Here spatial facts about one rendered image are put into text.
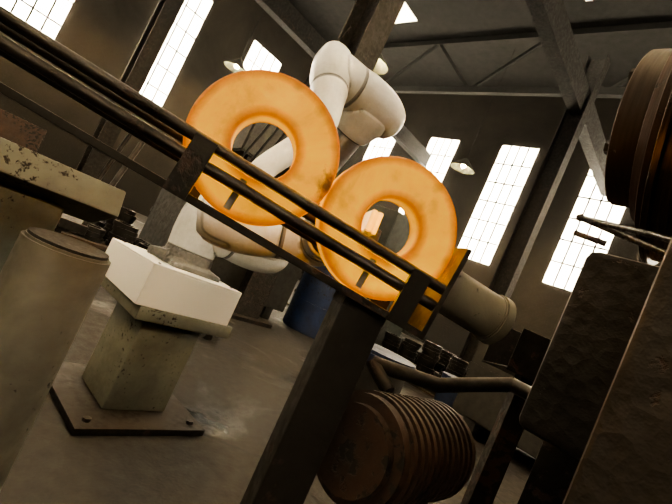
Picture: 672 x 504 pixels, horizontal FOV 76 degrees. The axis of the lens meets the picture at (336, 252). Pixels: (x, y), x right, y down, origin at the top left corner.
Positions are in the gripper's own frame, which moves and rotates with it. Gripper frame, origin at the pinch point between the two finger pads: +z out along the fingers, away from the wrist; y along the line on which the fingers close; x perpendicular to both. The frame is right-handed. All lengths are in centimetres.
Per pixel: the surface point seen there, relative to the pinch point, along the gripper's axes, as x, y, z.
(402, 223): 102, -124, -356
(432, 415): -19.1, -16.1, 4.7
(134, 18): 457, 470, -1061
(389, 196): 1.1, 1.9, 12.0
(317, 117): 4.9, 12.1, 12.4
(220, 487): -66, -8, -67
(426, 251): -2.4, -4.4, 11.7
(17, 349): -32.9, 33.9, -11.2
